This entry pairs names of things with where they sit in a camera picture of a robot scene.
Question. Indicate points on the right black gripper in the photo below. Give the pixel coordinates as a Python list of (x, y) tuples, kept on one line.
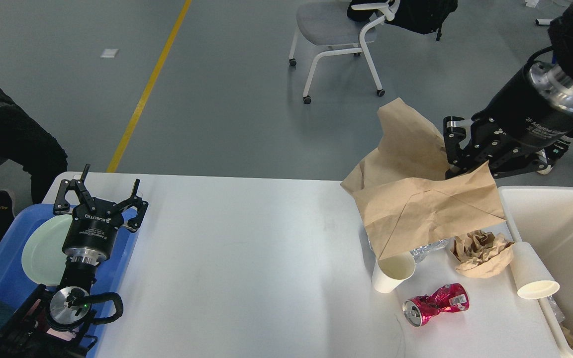
[(532, 111)]

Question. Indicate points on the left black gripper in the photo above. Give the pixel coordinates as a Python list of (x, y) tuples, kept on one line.
[(92, 231)]

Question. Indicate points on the green plate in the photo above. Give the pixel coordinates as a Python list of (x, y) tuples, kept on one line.
[(43, 260)]

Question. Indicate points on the brown paper bag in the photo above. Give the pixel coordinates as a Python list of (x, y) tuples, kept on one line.
[(401, 192)]

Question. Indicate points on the aluminium foil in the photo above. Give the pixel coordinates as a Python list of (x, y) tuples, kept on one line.
[(413, 256)]

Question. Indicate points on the white paper cup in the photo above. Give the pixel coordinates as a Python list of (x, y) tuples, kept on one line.
[(389, 273), (531, 277)]

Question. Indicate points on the pink ribbed mug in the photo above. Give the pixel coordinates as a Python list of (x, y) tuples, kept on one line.
[(73, 335)]

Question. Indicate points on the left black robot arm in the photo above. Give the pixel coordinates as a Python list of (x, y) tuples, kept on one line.
[(54, 320)]

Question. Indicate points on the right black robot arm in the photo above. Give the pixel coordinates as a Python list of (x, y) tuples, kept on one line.
[(560, 52)]

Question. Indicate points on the white plastic bin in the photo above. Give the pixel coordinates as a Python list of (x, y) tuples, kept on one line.
[(543, 217)]

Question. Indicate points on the crumpled brown napkin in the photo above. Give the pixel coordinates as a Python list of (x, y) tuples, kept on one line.
[(481, 254)]

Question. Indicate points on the blue plastic tray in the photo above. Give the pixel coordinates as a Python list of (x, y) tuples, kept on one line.
[(16, 286)]

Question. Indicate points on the seated person in black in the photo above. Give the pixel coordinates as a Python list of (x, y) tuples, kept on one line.
[(25, 142)]

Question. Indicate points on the lying white paper cup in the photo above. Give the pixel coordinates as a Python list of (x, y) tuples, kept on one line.
[(531, 277)]

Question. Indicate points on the black backpack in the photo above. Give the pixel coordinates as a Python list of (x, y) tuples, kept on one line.
[(420, 16)]

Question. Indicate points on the crushed red can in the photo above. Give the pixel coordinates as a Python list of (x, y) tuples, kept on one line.
[(451, 298)]

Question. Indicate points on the grey white office chair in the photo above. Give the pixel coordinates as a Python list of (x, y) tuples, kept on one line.
[(326, 24)]

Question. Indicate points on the white desk frame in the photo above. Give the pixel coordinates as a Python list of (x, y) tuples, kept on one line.
[(552, 7)]

